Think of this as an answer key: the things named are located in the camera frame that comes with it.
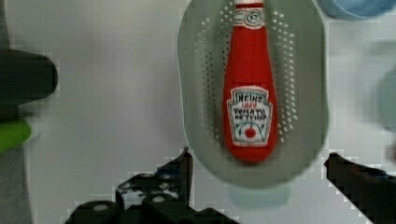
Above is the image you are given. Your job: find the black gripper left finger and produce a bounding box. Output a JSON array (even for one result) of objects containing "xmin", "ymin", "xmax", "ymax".
[{"xmin": 64, "ymin": 147, "xmax": 239, "ymax": 224}]

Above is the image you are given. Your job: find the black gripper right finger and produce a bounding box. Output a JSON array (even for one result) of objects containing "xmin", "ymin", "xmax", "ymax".
[{"xmin": 324, "ymin": 152, "xmax": 396, "ymax": 224}]

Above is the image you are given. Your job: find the red plush ketchup bottle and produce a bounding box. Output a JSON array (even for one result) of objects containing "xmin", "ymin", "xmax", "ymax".
[{"xmin": 222, "ymin": 0, "xmax": 277, "ymax": 164}]

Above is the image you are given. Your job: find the grey-green oval strainer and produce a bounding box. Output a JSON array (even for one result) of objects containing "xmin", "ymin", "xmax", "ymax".
[{"xmin": 177, "ymin": 0, "xmax": 328, "ymax": 189}]

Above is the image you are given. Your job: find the green cylinder toy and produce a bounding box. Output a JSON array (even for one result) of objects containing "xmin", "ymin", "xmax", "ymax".
[{"xmin": 0, "ymin": 119, "xmax": 32, "ymax": 153}]

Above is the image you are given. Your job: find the black cup lower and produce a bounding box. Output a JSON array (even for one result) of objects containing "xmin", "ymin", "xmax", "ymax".
[{"xmin": 0, "ymin": 49, "xmax": 59, "ymax": 108}]

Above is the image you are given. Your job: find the blue bowl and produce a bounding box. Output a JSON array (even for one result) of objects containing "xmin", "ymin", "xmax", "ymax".
[{"xmin": 318, "ymin": 0, "xmax": 396, "ymax": 21}]

